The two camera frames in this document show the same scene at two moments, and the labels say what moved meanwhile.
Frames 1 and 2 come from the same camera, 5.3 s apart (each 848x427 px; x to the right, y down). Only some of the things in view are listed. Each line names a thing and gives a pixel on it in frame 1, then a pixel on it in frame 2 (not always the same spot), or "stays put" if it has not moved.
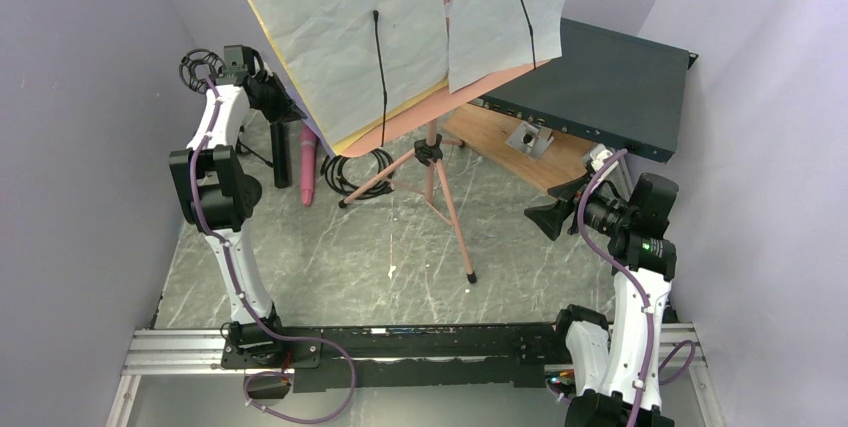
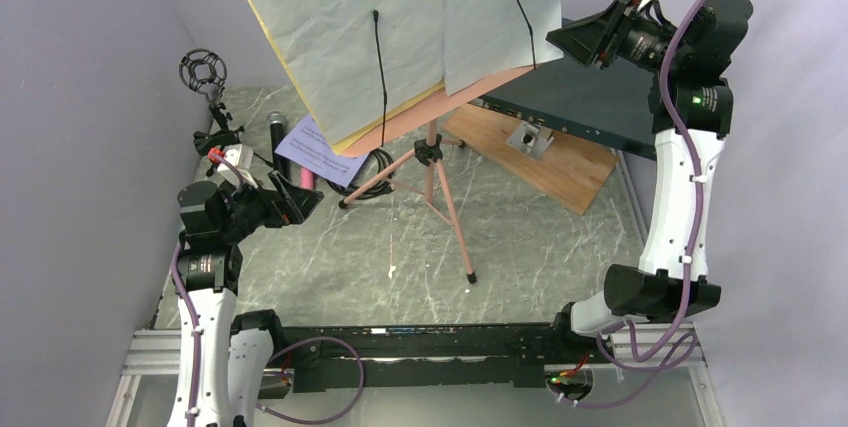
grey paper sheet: [316, 5] stays put
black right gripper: [550, 217] -> [601, 33]
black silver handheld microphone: [282, 158] stays put
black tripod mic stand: [198, 68] stays put
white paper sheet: [505, 11] stays put
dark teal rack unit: [624, 90] stays put
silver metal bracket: [530, 139] stays put
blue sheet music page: [277, 65] -> [309, 147]
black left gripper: [287, 110] -> [297, 203]
